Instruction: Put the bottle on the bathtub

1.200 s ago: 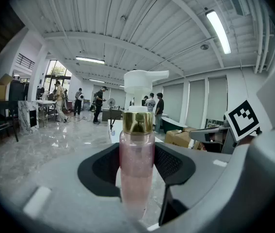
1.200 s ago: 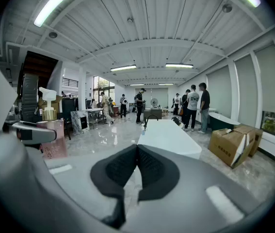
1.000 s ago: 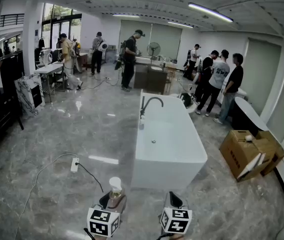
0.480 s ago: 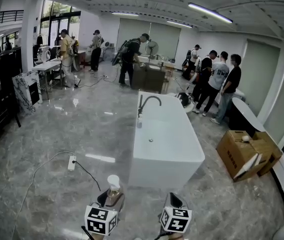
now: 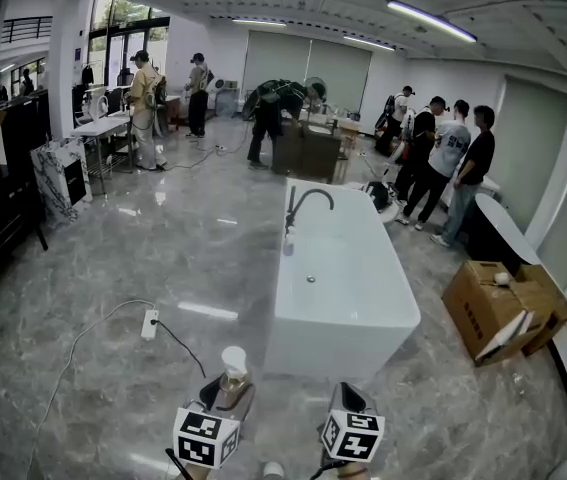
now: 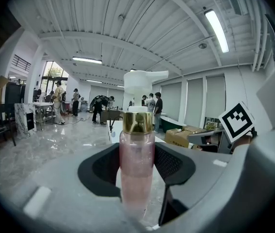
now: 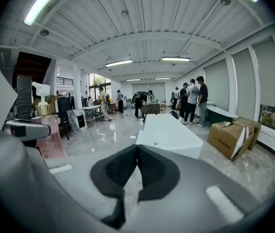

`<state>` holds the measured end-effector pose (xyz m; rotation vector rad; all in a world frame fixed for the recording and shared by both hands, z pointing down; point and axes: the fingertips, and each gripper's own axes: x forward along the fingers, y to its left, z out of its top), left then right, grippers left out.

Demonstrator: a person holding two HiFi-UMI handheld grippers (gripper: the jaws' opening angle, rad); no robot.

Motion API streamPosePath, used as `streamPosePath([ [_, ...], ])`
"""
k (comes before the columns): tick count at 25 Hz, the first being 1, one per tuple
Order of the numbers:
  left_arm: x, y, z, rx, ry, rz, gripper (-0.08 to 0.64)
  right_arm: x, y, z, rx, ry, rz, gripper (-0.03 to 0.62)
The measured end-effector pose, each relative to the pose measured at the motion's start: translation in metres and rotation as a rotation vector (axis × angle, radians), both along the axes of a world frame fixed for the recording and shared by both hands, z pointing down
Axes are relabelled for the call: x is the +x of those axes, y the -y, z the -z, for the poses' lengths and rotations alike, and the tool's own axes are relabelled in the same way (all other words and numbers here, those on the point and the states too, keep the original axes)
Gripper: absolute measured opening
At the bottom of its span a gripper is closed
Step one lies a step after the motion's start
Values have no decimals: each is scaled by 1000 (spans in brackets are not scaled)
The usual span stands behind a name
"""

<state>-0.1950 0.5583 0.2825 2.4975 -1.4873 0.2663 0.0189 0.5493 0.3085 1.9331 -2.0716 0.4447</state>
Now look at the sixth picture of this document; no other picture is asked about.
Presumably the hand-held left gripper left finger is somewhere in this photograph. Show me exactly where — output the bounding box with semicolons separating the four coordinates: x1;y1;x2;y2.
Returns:
0;143;133;233

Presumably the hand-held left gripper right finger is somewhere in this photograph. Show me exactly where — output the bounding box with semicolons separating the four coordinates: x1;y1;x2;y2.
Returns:
154;127;275;228

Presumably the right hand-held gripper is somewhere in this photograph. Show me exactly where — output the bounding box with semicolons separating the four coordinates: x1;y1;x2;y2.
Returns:
187;101;259;154

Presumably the pink pump bottle gold collar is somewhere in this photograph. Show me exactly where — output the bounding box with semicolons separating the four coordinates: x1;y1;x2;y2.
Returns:
119;70;170;222

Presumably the person's right forearm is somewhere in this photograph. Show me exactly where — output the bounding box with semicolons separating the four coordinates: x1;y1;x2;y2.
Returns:
231;134;252;150

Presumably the dark green bathtub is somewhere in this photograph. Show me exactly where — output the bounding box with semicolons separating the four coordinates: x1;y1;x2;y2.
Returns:
160;116;188;133

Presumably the grey window blind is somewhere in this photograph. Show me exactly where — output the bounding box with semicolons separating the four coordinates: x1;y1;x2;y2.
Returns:
186;77;204;129
205;75;226;124
160;81;183;121

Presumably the white marble cabinet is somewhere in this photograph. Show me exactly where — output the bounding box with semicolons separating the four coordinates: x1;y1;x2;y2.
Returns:
14;102;37;138

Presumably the black faucet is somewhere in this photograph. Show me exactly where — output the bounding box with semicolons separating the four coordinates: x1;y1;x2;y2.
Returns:
108;118;124;133

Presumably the black balcony railing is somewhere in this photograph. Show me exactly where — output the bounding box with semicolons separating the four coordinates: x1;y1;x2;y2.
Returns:
12;54;32;71

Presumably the metal frame table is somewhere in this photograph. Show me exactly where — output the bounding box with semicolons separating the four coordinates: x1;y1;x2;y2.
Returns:
33;101;55;131

